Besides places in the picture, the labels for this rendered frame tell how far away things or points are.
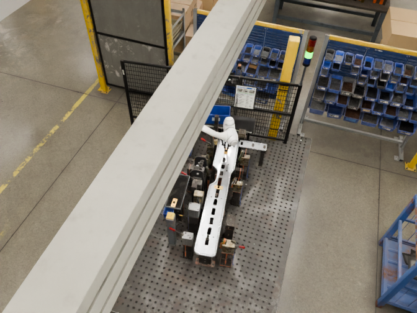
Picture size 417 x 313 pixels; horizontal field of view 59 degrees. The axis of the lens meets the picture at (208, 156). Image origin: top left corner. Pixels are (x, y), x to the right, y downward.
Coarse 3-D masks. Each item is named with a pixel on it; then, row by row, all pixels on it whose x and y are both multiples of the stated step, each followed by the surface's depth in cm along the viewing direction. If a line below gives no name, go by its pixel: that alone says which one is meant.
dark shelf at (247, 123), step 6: (234, 120) 406; (240, 120) 406; (246, 120) 407; (252, 120) 407; (210, 126) 401; (222, 126) 400; (240, 126) 400; (246, 126) 401; (252, 126) 401; (252, 132) 397
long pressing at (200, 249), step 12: (216, 156) 374; (228, 156) 375; (216, 168) 364; (228, 168) 364; (216, 180) 354; (228, 180) 355; (204, 204) 335; (204, 216) 327; (216, 216) 327; (204, 228) 319; (216, 228) 319; (204, 240) 311; (216, 240) 312; (204, 252) 304; (216, 252) 305
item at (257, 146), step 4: (240, 140) 390; (244, 140) 391; (240, 144) 387; (244, 144) 387; (248, 144) 387; (256, 144) 387; (260, 144) 388; (264, 144) 388; (248, 148) 385; (252, 148) 384; (256, 148) 383; (260, 148) 383; (264, 148) 384
